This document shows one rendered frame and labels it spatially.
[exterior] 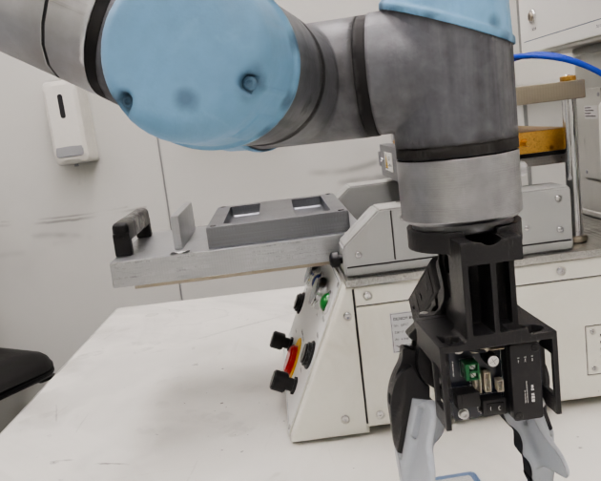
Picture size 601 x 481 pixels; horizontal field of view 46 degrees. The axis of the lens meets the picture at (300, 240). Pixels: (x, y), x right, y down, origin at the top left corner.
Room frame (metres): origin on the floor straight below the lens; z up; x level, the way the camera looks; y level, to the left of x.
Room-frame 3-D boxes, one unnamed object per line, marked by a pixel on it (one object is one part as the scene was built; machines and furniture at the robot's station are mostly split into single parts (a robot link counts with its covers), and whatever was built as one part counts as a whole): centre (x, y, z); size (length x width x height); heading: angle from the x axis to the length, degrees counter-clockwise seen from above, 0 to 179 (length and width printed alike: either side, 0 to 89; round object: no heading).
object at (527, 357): (0.44, -0.10, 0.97); 0.09 x 0.08 x 0.12; 4
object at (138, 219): (0.91, 0.21, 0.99); 0.15 x 0.02 x 0.04; 1
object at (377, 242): (0.78, -0.16, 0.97); 0.26 x 0.05 x 0.07; 91
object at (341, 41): (0.46, 0.00, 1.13); 0.11 x 0.11 x 0.08; 75
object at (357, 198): (1.06, -0.16, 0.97); 0.25 x 0.05 x 0.07; 91
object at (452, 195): (0.45, -0.11, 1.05); 0.08 x 0.08 x 0.05
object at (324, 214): (0.91, 0.03, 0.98); 0.20 x 0.17 x 0.03; 1
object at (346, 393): (0.90, -0.23, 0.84); 0.53 x 0.37 x 0.17; 91
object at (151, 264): (0.91, 0.07, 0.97); 0.30 x 0.22 x 0.08; 91
